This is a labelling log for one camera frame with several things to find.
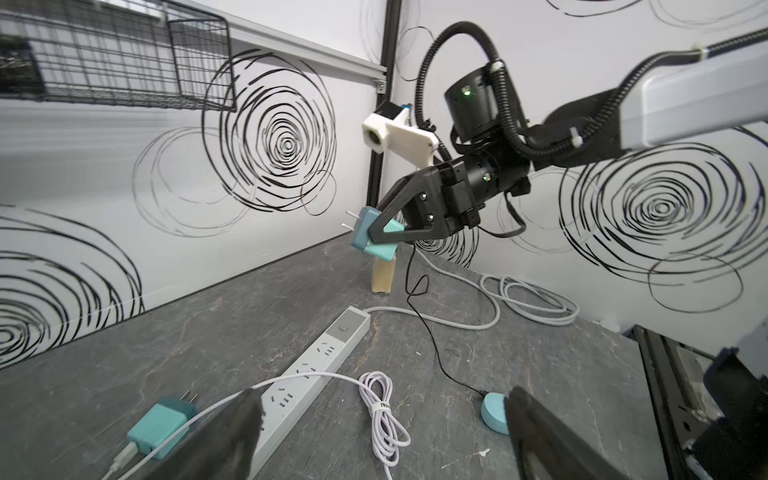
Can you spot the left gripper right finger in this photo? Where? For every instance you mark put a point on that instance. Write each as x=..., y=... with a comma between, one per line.
x=546, y=448

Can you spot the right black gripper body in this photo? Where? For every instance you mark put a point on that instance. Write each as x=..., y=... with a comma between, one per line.
x=452, y=194

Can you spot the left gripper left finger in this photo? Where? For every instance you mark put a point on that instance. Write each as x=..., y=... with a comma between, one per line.
x=223, y=448

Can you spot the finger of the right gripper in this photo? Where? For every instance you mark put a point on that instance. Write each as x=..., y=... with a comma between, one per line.
x=420, y=198

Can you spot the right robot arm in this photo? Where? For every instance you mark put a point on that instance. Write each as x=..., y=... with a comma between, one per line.
x=669, y=96

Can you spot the blue earbud case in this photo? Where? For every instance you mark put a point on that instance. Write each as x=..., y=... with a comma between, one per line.
x=493, y=412

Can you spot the white power strip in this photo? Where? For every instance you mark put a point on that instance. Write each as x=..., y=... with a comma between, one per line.
x=285, y=402

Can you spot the beige spice jar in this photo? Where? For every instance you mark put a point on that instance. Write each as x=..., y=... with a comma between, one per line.
x=383, y=274

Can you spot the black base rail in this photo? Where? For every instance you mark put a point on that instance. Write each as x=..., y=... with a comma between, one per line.
x=710, y=410

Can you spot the black wire basket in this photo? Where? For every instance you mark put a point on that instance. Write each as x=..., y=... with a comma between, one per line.
x=151, y=54

